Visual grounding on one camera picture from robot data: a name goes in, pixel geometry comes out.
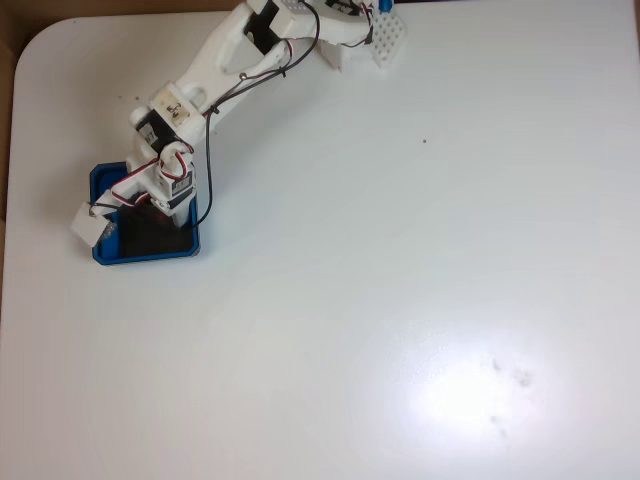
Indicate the white camera box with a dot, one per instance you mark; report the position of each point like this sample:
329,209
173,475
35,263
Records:
90,227

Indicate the blue square box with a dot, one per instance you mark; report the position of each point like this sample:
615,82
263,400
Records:
145,259

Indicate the blue clamp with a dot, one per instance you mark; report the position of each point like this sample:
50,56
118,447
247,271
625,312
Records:
386,5

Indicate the white perforated base plate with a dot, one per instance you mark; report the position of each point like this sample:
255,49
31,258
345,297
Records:
390,35

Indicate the black foam pad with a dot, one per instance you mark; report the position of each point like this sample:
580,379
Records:
160,245

